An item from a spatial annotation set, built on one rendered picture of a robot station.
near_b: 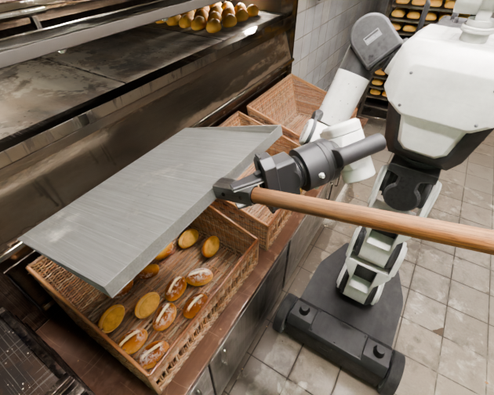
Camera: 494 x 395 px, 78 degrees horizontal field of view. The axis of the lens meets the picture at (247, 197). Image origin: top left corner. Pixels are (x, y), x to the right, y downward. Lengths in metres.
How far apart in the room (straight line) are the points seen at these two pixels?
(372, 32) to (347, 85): 0.13
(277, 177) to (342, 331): 1.14
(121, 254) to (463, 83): 0.76
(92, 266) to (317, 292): 1.28
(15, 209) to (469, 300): 2.17
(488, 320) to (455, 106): 1.55
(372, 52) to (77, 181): 0.91
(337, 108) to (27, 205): 0.90
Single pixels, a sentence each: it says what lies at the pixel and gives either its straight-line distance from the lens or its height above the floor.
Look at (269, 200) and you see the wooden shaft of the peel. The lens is 0.53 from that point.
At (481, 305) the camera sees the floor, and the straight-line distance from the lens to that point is 2.23.
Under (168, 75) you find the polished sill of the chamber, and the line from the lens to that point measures 1.24.
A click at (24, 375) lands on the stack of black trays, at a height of 0.87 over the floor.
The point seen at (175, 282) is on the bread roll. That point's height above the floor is 0.65.
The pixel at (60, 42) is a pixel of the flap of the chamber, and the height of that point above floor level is 1.41.
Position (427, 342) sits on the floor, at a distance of 1.96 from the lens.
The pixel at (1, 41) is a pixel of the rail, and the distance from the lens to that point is 0.77.
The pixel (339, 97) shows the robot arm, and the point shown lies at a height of 1.24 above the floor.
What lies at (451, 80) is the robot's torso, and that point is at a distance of 0.82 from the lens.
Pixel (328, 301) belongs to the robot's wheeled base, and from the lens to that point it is 1.68.
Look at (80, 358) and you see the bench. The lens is 1.20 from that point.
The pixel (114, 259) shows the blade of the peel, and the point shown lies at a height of 1.17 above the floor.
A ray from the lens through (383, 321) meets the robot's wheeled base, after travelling 1.71.
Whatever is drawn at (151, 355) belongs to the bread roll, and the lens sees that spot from 1.06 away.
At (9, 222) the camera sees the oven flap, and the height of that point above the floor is 1.00.
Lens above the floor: 1.60
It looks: 43 degrees down
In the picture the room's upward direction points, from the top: straight up
